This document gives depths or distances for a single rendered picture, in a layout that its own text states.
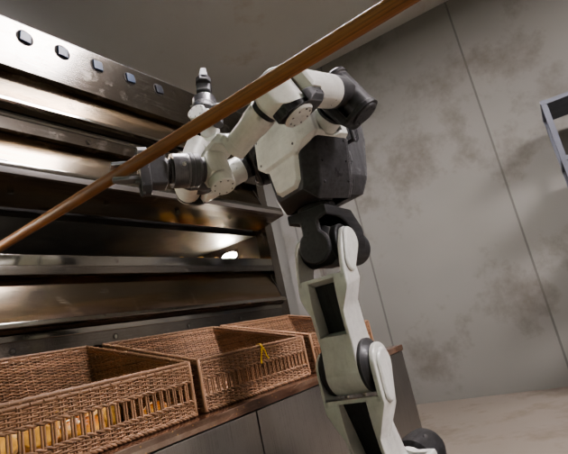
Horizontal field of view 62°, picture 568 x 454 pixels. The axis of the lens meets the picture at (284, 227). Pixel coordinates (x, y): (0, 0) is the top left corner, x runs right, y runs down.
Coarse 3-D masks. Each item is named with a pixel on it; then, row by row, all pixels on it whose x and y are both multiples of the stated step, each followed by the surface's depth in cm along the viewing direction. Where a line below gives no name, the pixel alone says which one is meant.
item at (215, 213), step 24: (0, 168) 142; (0, 192) 150; (24, 192) 155; (48, 192) 160; (72, 192) 165; (120, 192) 177; (120, 216) 195; (144, 216) 203; (168, 216) 211; (192, 216) 221; (216, 216) 231; (240, 216) 242; (264, 216) 255
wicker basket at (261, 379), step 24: (168, 336) 187; (192, 336) 196; (216, 336) 206; (240, 336) 198; (264, 336) 190; (288, 336) 183; (192, 360) 137; (216, 360) 142; (240, 360) 150; (264, 360) 159; (288, 360) 169; (216, 384) 192; (240, 384) 147; (264, 384) 156; (216, 408) 136
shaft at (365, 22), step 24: (384, 0) 72; (408, 0) 70; (360, 24) 74; (312, 48) 79; (336, 48) 78; (288, 72) 82; (240, 96) 88; (192, 120) 96; (216, 120) 93; (168, 144) 100; (120, 168) 109; (96, 192) 117; (48, 216) 128
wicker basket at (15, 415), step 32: (64, 352) 152; (96, 352) 155; (128, 352) 147; (0, 384) 132; (32, 384) 139; (64, 384) 146; (96, 384) 108; (128, 384) 115; (160, 384) 123; (192, 384) 131; (0, 416) 91; (32, 416) 95; (64, 416) 100; (128, 416) 113; (160, 416) 120; (192, 416) 128; (64, 448) 98; (96, 448) 104
